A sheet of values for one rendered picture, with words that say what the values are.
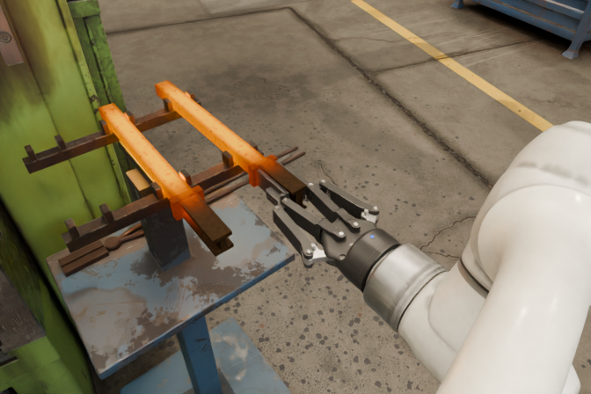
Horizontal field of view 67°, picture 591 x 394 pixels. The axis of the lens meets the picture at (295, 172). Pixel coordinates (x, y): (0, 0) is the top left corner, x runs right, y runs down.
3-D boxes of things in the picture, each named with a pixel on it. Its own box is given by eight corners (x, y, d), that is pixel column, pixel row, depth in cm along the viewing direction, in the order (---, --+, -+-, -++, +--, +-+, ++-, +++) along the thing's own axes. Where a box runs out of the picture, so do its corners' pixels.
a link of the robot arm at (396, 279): (440, 303, 55) (402, 273, 59) (456, 255, 49) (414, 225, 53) (390, 347, 51) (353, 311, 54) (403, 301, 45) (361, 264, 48)
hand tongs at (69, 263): (295, 147, 116) (295, 143, 116) (306, 155, 114) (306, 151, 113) (59, 264, 87) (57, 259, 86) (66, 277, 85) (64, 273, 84)
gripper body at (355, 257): (357, 308, 54) (307, 261, 59) (403, 272, 58) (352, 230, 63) (363, 269, 49) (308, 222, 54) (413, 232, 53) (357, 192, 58)
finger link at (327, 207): (353, 229, 56) (362, 224, 56) (304, 179, 63) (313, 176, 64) (351, 250, 58) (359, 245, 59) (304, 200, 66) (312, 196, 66)
